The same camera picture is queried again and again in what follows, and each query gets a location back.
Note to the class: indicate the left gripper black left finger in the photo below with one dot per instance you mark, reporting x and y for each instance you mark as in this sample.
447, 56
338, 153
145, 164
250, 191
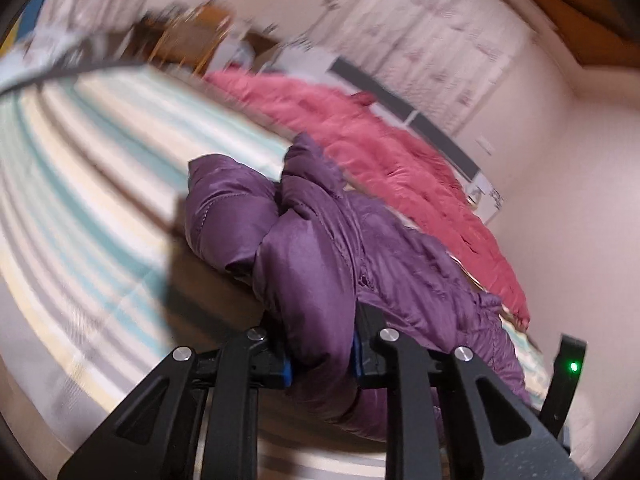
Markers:
194, 416

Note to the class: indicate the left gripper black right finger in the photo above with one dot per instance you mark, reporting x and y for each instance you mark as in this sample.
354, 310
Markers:
448, 414

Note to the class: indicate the purple down jacket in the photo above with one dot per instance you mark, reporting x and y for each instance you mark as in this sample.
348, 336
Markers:
312, 251

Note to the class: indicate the striped bed sheet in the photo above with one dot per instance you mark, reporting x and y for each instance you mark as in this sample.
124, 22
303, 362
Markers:
97, 281

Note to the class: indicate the white grey headboard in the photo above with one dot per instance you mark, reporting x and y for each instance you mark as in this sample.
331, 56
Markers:
482, 196

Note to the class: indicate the pink red quilt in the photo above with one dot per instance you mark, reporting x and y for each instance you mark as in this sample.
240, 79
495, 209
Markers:
390, 163

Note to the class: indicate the patterned curtain by bedhead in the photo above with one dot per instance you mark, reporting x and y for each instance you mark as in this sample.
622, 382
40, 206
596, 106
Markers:
441, 56

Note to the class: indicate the wooden rattan chair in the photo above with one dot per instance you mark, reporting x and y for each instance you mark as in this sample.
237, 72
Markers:
191, 40

